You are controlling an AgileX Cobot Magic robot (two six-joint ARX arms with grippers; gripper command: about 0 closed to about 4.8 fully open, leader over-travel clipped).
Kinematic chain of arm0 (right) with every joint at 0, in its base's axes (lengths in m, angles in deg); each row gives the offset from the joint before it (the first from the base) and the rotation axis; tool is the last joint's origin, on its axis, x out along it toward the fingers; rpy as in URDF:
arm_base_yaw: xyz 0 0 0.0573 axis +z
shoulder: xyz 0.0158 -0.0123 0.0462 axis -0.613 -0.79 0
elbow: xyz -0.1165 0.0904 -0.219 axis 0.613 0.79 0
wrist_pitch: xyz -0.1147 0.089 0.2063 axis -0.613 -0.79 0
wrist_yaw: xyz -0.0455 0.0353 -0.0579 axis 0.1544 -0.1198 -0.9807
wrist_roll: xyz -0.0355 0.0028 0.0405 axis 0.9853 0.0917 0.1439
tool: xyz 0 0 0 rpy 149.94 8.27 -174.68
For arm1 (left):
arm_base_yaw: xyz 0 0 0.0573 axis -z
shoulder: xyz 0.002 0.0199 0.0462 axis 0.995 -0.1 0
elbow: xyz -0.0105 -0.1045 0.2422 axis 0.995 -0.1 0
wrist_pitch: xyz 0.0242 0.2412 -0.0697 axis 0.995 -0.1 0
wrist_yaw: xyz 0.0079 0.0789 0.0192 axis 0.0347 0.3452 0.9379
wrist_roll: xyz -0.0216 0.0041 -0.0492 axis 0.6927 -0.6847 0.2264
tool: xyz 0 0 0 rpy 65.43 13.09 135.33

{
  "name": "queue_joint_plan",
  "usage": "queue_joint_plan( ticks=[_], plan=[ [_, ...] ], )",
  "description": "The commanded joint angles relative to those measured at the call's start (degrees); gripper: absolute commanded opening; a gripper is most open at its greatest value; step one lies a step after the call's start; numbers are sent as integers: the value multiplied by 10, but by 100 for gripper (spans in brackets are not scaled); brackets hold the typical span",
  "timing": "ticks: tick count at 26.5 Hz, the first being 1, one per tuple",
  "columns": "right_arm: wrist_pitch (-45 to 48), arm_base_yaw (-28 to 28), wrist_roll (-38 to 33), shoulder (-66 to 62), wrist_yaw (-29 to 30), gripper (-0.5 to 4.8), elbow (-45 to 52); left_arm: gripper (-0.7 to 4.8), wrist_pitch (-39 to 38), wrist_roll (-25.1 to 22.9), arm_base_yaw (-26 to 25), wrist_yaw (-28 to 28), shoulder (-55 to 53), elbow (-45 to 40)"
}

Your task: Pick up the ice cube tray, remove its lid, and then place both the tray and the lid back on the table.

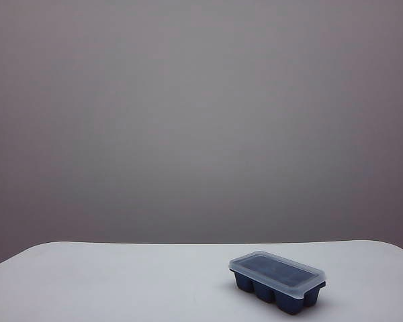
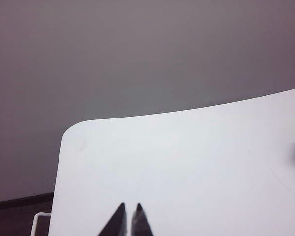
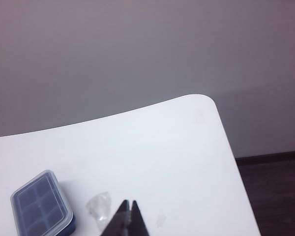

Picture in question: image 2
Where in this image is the dark wooden baseboard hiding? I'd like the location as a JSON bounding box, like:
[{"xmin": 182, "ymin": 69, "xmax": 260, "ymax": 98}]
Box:
[{"xmin": 0, "ymin": 191, "xmax": 55, "ymax": 212}]

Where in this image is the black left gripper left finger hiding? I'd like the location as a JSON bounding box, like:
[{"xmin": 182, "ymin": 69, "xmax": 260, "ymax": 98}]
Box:
[{"xmin": 98, "ymin": 202, "xmax": 127, "ymax": 236}]

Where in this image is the white metal table frame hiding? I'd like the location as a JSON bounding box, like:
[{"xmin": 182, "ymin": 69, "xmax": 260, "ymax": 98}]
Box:
[{"xmin": 30, "ymin": 211, "xmax": 52, "ymax": 236}]

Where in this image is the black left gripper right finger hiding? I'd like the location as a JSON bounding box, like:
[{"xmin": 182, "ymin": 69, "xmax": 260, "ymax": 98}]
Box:
[{"xmin": 130, "ymin": 202, "xmax": 155, "ymax": 236}]

